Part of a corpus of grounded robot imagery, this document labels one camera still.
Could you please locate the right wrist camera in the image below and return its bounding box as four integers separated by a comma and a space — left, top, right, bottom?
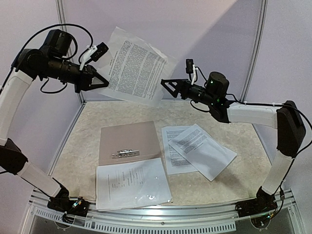
186, 58, 197, 85

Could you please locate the pink paper folder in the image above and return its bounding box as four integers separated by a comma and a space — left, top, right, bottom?
98, 121, 162, 166

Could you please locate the aluminium front rail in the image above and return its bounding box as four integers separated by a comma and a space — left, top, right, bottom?
21, 190, 305, 234

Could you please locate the dense text white sheet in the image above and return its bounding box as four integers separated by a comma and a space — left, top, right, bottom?
97, 27, 177, 106

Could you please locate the metal folder clip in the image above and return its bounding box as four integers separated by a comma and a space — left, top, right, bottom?
111, 149, 140, 158

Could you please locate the white paper stack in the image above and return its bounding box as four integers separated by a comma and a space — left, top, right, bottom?
161, 126, 197, 175

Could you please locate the aluminium frame left post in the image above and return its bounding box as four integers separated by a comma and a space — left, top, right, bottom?
55, 0, 85, 104

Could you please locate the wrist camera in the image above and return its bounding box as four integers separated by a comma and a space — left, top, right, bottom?
186, 58, 197, 85
78, 42, 109, 71

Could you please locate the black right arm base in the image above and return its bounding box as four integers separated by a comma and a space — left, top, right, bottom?
235, 187, 285, 219

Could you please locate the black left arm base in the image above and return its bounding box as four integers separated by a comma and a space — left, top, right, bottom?
47, 191, 90, 217

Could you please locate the angled printed white sheet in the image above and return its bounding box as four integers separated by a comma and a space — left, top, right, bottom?
169, 124, 237, 182

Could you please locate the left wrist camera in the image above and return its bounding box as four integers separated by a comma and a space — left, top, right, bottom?
78, 42, 109, 71

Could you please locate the aluminium frame post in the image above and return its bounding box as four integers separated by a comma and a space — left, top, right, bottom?
55, 0, 85, 104
239, 0, 268, 101

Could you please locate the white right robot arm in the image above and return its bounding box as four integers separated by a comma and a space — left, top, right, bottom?
160, 72, 306, 213

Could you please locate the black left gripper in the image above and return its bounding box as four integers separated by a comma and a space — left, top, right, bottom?
42, 55, 110, 92

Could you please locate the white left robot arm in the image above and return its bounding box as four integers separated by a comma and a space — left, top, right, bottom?
0, 29, 109, 212

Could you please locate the aluminium frame right post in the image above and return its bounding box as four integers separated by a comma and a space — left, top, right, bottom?
239, 0, 268, 101

